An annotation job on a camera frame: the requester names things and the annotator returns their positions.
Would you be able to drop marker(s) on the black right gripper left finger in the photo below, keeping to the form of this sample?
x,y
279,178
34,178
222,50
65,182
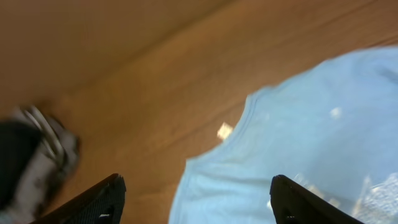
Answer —
x,y
103,203

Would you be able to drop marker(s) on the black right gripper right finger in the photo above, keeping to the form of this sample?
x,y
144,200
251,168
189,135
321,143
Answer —
x,y
293,204

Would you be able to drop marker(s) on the light blue t-shirt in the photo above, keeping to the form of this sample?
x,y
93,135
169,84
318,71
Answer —
x,y
331,129

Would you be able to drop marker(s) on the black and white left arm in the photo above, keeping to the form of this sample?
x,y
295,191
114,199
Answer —
x,y
37,155

